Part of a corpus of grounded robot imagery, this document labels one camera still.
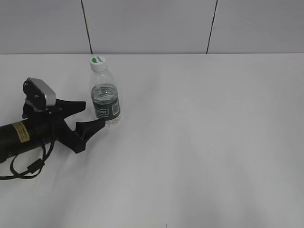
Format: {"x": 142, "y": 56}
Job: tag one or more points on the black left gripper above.
{"x": 49, "y": 125}

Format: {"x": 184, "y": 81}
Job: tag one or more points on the clear cestbon water bottle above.
{"x": 105, "y": 96}

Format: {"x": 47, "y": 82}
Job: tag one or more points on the white green bottle cap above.
{"x": 98, "y": 63}

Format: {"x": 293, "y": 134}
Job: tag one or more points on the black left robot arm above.
{"x": 13, "y": 140}

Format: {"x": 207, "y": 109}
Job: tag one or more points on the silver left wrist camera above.
{"x": 39, "y": 95}

